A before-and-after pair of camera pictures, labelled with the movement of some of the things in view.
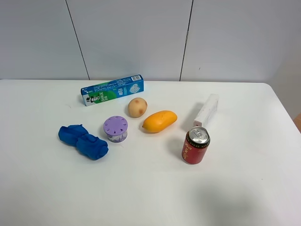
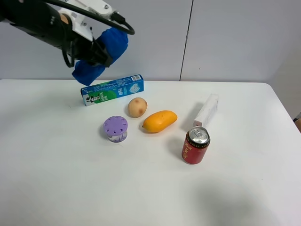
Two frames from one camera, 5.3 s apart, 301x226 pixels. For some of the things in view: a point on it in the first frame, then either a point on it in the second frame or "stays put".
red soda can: [195, 144] stays put
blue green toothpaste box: [107, 91] stays put
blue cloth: [89, 145] -> [115, 41]
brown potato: [137, 107] stays put
